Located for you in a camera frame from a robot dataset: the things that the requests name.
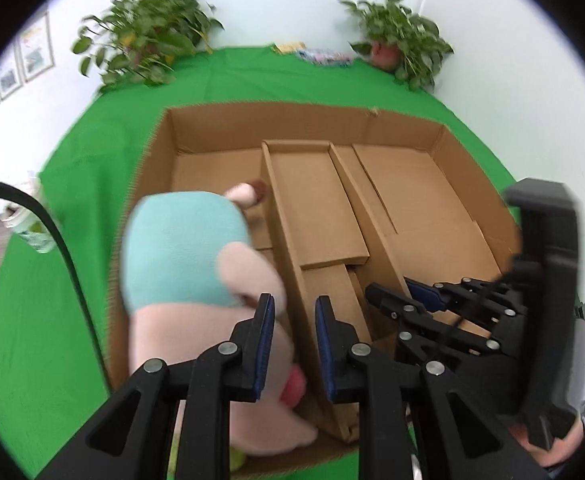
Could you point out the large cardboard box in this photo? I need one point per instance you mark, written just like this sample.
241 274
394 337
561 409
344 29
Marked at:
302 120

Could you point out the colourful flat packet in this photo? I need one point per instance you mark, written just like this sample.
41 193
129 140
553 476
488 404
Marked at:
325 56

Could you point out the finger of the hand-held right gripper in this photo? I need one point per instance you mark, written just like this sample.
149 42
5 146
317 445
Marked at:
385 300
427 295

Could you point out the person's right hand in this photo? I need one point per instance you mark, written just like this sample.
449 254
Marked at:
562 452

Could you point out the green tablecloth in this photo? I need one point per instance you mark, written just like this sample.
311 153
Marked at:
97 135

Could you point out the wall of framed certificates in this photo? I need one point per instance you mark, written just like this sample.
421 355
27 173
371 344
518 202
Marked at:
35 45

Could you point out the yellow packet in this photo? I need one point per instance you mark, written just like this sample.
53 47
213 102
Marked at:
287 48

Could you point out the pale green cup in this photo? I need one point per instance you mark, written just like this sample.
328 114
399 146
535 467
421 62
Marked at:
30 235

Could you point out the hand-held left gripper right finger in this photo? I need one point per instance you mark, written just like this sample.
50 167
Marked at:
325 355

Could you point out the cardboard divider insert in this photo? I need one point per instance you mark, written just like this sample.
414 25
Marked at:
312 195

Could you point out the bushy potted green plant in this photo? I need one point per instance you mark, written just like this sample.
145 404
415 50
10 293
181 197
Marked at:
147 30

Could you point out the green plant in red pot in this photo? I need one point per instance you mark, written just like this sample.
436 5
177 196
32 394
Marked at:
397 30

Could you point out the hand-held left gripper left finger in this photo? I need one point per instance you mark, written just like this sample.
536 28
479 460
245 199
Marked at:
265 350

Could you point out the pink pig plush toy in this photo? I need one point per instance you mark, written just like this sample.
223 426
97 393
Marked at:
182 250

